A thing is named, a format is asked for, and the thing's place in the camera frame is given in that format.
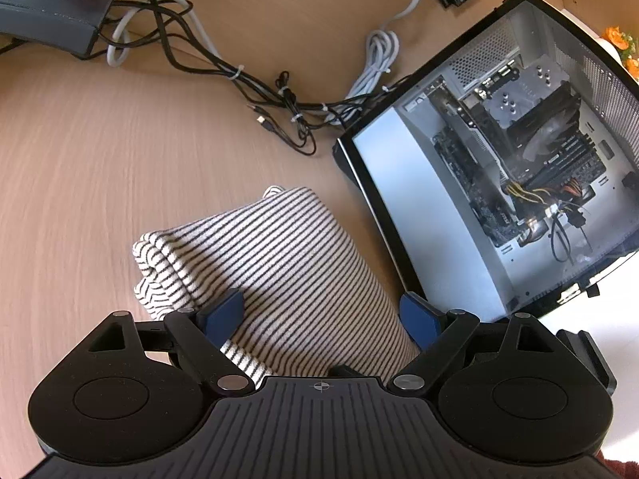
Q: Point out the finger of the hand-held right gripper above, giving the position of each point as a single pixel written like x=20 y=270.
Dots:
x=589 y=359

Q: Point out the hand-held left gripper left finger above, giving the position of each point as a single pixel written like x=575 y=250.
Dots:
x=224 y=317

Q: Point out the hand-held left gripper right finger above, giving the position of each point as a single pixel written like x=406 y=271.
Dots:
x=419 y=322

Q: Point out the striped knit garment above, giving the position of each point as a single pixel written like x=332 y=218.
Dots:
x=279 y=259

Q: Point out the white glass-sided computer case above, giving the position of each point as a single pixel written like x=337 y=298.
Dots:
x=449 y=199

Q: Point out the orange flowers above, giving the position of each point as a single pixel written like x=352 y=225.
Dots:
x=621 y=42

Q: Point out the black curved monitor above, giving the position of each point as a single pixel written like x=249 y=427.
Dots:
x=50 y=10

